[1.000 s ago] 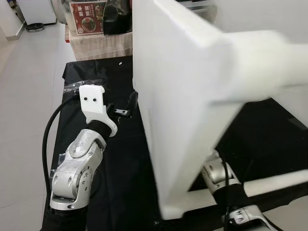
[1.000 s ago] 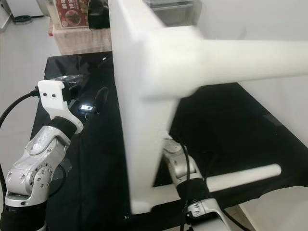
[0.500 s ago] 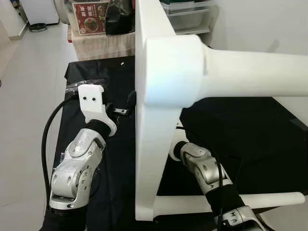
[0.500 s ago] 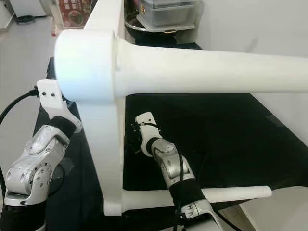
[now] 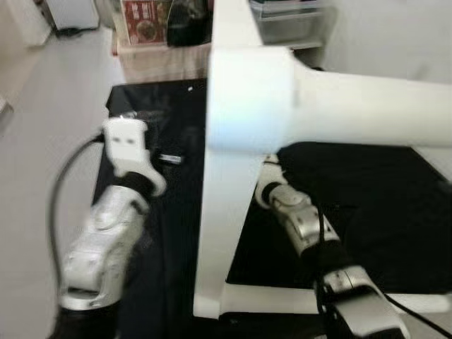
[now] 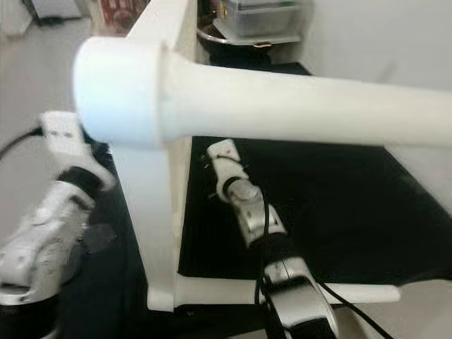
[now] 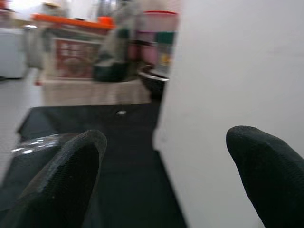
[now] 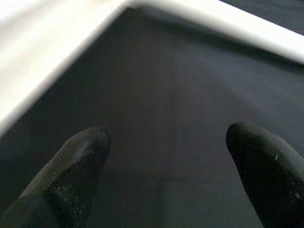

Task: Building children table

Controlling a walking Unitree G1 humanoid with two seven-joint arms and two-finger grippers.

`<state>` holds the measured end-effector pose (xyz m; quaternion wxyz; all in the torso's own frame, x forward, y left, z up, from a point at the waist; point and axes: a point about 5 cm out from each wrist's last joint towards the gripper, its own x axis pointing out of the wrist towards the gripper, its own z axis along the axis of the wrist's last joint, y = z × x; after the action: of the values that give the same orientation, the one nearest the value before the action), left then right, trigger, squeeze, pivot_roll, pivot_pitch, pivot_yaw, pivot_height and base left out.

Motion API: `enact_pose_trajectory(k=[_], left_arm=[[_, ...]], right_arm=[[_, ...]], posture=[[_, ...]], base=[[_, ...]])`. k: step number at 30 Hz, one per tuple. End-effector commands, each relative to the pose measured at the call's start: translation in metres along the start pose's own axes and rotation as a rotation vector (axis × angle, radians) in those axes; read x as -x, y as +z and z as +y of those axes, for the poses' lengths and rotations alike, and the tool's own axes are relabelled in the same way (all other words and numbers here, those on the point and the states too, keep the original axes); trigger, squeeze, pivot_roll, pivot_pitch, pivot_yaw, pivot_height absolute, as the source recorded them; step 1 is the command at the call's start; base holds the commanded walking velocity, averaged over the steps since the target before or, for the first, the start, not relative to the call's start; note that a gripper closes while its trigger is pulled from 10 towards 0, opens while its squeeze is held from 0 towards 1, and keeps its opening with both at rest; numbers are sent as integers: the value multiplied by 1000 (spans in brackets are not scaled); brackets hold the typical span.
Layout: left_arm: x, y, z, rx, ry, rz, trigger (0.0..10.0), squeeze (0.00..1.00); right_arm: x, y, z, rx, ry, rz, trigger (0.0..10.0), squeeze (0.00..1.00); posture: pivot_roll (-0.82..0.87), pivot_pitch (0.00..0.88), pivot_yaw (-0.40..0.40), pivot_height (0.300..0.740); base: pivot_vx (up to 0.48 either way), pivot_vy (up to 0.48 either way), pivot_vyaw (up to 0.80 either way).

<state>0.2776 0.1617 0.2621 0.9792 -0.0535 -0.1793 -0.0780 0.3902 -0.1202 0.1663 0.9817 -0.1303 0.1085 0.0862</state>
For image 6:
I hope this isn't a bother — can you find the black table cloth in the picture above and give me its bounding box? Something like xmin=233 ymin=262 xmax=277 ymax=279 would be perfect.
xmin=56 ymin=62 xmax=452 ymax=339

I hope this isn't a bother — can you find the white plastic table leg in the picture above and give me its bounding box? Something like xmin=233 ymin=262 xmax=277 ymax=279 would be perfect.
xmin=162 ymin=53 xmax=452 ymax=149
xmin=173 ymin=274 xmax=402 ymax=306

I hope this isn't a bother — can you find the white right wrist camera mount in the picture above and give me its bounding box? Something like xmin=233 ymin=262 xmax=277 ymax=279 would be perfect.
xmin=206 ymin=139 xmax=242 ymax=179

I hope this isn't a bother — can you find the red printed cardboard box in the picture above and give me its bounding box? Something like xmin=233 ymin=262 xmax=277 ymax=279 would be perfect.
xmin=99 ymin=0 xmax=149 ymax=35

